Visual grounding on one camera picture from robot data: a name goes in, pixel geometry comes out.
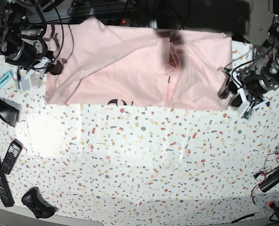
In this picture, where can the black cordless phone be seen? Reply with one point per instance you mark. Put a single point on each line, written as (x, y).
(11, 156)

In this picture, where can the terrazzo patterned table cloth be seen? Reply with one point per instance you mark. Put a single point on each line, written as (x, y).
(132, 166)

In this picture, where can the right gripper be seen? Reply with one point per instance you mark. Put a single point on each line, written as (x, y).
(45, 64)

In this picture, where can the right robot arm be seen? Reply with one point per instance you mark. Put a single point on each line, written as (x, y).
(28, 52)

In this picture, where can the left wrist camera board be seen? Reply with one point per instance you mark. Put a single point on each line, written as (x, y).
(247, 114)

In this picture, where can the black game controller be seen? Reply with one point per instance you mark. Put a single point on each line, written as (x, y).
(33, 200)

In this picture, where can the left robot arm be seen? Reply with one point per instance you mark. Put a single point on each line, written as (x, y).
(265, 61)

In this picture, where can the light blue highlighter pen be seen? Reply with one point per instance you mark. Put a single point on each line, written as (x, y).
(6, 78)

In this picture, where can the red tipped black tool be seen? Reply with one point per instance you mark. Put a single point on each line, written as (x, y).
(274, 217)

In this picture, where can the pink T-shirt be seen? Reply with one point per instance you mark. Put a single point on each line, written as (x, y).
(119, 65)

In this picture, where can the black power strip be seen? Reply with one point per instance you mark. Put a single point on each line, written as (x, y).
(117, 22)

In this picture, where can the black cylinder tool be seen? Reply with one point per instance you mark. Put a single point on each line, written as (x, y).
(270, 181)

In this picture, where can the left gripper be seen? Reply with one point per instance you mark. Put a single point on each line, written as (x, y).
(243, 90)

